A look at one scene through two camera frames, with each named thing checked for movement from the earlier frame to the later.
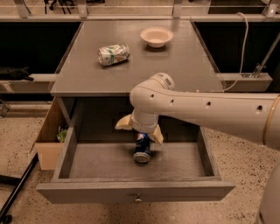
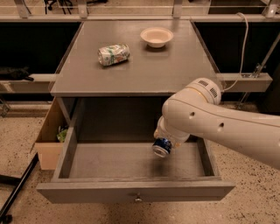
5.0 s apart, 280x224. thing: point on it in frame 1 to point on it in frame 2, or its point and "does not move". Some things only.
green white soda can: (113, 54) does not move
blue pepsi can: (143, 148) to (162, 147)
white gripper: (142, 126) to (162, 135)
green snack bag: (61, 134) does not move
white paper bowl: (156, 37) does not move
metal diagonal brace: (260, 65) does not move
